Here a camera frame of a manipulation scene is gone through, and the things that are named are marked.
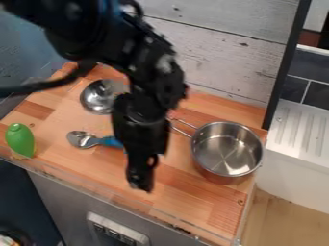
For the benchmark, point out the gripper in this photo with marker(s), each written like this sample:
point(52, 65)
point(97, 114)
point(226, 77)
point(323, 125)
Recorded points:
point(139, 128)

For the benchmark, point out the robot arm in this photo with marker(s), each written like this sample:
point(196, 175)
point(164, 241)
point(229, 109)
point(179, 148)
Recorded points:
point(107, 35)

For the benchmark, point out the silver pot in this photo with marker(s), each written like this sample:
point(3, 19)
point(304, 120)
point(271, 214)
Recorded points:
point(226, 150)

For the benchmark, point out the silver lid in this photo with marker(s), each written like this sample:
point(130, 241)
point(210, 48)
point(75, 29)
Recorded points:
point(97, 96)

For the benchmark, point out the green toy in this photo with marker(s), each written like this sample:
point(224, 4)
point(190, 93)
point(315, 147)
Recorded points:
point(19, 141)

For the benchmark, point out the white cabinet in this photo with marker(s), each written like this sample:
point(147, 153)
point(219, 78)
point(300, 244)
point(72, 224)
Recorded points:
point(295, 150)

